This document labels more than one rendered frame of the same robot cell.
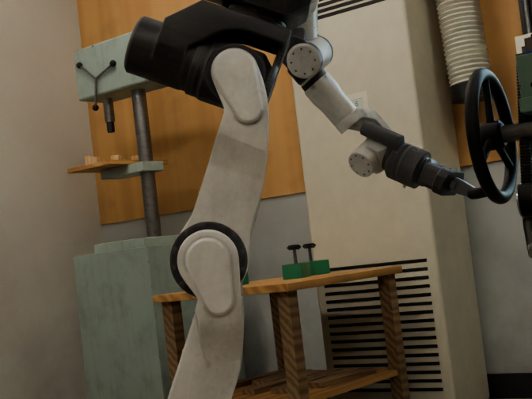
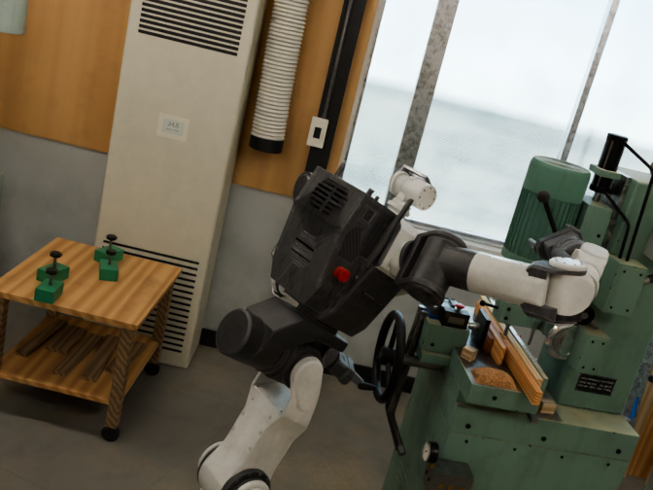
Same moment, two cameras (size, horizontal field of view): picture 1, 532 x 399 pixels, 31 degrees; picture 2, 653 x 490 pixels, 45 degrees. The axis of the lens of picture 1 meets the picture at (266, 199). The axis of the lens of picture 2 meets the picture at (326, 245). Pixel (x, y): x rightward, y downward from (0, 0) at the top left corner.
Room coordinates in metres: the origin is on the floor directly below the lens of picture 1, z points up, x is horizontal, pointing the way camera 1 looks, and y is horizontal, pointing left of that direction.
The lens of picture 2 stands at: (0.44, 1.11, 1.82)
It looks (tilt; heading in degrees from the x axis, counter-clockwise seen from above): 18 degrees down; 322
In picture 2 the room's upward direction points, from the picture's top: 14 degrees clockwise
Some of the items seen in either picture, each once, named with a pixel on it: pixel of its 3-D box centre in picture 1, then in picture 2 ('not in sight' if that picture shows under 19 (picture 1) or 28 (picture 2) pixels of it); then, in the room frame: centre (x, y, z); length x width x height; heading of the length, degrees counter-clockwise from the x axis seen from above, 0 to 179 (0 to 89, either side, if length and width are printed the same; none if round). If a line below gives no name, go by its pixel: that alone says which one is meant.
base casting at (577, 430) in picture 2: not in sight; (522, 396); (1.80, -0.89, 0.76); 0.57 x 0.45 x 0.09; 60
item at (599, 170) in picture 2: not in sight; (609, 163); (1.79, -0.91, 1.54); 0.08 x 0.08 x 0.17; 60
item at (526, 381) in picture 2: not in sight; (503, 347); (1.84, -0.77, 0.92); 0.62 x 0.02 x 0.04; 150
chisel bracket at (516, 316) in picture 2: not in sight; (518, 314); (1.85, -0.80, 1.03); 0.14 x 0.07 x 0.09; 60
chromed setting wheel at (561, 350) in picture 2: not in sight; (565, 339); (1.69, -0.84, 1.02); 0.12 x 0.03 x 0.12; 60
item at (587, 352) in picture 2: not in sight; (587, 348); (1.63, -0.87, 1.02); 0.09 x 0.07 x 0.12; 150
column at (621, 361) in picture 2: not in sight; (613, 290); (1.72, -1.04, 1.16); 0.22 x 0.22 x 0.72; 60
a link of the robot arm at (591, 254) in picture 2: not in sight; (588, 266); (1.46, -0.47, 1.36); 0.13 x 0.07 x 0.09; 123
